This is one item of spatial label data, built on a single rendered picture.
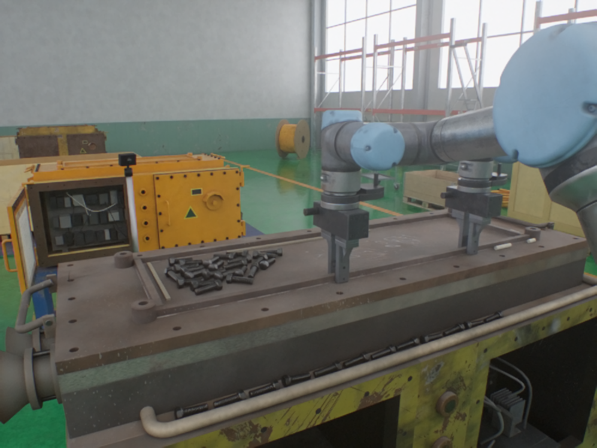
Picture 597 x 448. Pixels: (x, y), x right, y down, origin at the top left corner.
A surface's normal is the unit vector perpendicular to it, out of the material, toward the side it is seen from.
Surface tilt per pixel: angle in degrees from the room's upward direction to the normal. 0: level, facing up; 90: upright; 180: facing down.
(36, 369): 34
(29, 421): 0
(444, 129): 66
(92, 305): 0
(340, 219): 90
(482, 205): 90
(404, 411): 90
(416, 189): 90
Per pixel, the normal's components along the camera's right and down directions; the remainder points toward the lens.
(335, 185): -0.37, 0.24
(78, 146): 0.47, 0.23
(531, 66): -0.95, -0.03
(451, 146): -0.84, 0.46
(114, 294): 0.00, -0.97
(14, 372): 0.72, -0.55
